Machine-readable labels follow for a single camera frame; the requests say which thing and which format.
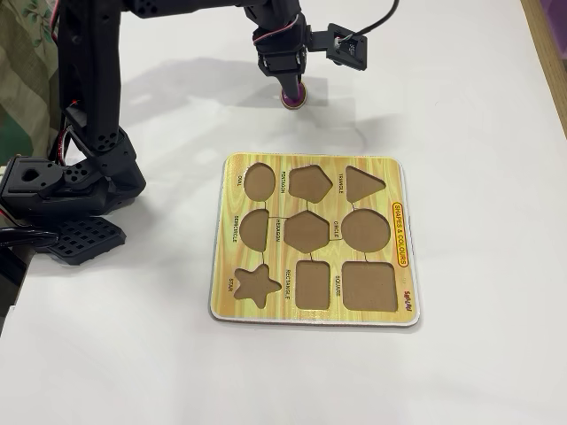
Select wooden shape puzzle board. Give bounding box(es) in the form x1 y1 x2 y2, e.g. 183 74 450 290
207 151 422 329

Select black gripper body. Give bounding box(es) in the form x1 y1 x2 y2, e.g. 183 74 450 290
253 24 312 79

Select black camera cable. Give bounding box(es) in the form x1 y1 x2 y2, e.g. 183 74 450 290
353 0 400 40

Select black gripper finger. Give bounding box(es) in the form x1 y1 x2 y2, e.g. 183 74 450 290
275 69 306 102

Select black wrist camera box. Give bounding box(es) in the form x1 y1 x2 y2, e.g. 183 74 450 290
308 21 369 73

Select purple oval piece yellow pin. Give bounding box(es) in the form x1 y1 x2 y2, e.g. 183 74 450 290
280 81 308 110

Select black glossy clamp handle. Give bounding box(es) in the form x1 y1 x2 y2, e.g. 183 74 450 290
0 226 58 250

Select black grid base plate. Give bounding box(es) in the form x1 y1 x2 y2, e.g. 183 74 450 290
35 215 128 267

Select red white wrist servo wire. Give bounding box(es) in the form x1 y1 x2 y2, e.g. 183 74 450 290
252 15 299 44

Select red white base servo wires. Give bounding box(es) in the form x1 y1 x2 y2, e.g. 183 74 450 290
51 127 75 163

